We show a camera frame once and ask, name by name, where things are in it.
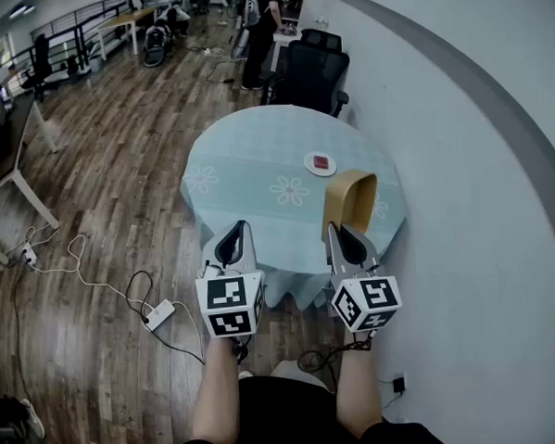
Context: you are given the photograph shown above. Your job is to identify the person's right forearm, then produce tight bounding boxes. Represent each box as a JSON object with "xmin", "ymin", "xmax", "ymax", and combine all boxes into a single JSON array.
[{"xmin": 331, "ymin": 335, "xmax": 388, "ymax": 440}]

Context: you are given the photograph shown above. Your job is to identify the black mesh office chair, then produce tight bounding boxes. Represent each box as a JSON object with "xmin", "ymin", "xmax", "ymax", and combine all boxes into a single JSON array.
[{"xmin": 257, "ymin": 26, "xmax": 355, "ymax": 123}]

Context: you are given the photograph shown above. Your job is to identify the person's left forearm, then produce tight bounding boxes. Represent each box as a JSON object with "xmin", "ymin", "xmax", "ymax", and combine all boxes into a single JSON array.
[{"xmin": 185, "ymin": 335, "xmax": 245, "ymax": 444}]

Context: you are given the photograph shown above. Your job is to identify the wooden top white table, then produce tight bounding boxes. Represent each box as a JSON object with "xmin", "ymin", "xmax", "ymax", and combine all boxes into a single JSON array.
[{"xmin": 95, "ymin": 6, "xmax": 160, "ymax": 62}]

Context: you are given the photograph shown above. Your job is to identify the black swivel chair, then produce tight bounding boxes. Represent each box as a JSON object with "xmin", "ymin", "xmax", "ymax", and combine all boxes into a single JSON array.
[{"xmin": 19, "ymin": 32, "xmax": 62, "ymax": 105}]

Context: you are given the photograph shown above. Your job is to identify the white round plate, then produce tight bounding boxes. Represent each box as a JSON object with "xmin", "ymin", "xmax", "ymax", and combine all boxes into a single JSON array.
[{"xmin": 303, "ymin": 149, "xmax": 339, "ymax": 179}]

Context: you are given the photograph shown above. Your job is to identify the round table with blue tablecloth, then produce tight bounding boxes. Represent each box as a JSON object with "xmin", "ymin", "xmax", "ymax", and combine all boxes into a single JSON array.
[{"xmin": 176, "ymin": 97, "xmax": 412, "ymax": 316}]

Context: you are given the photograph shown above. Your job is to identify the white power cable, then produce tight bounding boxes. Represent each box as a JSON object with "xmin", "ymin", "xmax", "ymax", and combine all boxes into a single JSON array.
[{"xmin": 0, "ymin": 214, "xmax": 207, "ymax": 376}]

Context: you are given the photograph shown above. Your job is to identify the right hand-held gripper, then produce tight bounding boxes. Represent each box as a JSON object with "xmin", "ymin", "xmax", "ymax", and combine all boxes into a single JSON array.
[{"xmin": 326, "ymin": 218, "xmax": 405, "ymax": 335}]

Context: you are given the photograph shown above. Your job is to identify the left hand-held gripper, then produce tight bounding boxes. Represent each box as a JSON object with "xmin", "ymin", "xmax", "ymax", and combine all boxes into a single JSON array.
[{"xmin": 191, "ymin": 219, "xmax": 270, "ymax": 340}]

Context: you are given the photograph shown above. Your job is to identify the black metal railing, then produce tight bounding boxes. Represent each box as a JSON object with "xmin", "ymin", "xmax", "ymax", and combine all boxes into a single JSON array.
[{"xmin": 0, "ymin": 0, "xmax": 134, "ymax": 88}]

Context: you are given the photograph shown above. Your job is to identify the black power cable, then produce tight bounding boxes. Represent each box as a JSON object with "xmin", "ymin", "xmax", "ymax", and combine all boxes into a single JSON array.
[{"xmin": 122, "ymin": 269, "xmax": 157, "ymax": 325}]

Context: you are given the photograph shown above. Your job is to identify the person's white shoe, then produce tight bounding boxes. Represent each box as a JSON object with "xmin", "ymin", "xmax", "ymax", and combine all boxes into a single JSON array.
[
  {"xmin": 19, "ymin": 397, "xmax": 46, "ymax": 440},
  {"xmin": 269, "ymin": 358, "xmax": 330, "ymax": 395}
]

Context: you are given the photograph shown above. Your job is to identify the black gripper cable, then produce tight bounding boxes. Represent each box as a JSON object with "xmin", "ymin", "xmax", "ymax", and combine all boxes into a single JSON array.
[{"xmin": 296, "ymin": 336, "xmax": 375, "ymax": 375}]

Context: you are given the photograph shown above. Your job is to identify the dark top desk white legs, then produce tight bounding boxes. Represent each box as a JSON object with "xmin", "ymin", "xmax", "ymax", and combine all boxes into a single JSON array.
[{"xmin": 0, "ymin": 87, "xmax": 66, "ymax": 267}]

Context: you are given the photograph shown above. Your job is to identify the person's black clothing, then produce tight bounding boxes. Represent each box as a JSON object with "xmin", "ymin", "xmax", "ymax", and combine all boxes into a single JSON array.
[{"xmin": 127, "ymin": 364, "xmax": 458, "ymax": 444}]

